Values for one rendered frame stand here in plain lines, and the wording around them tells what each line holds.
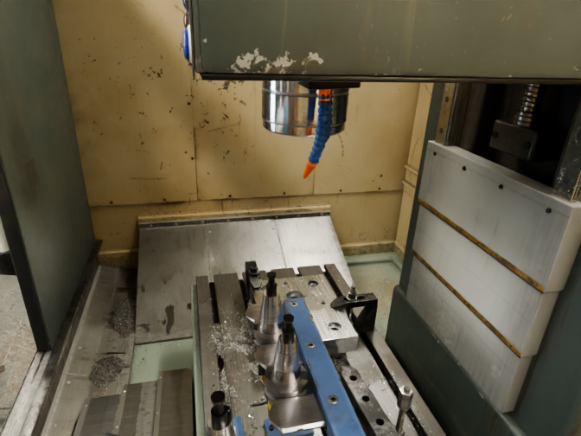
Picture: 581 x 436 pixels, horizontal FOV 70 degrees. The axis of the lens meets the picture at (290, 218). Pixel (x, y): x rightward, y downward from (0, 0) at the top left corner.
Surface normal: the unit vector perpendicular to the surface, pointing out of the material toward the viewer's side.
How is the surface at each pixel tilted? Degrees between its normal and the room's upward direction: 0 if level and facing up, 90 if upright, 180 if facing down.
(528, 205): 92
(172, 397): 7
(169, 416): 7
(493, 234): 88
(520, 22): 90
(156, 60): 90
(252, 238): 24
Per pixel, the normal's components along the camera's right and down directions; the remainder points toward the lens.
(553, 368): -0.97, 0.07
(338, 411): 0.04, -0.91
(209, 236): 0.13, -0.66
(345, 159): 0.24, 0.41
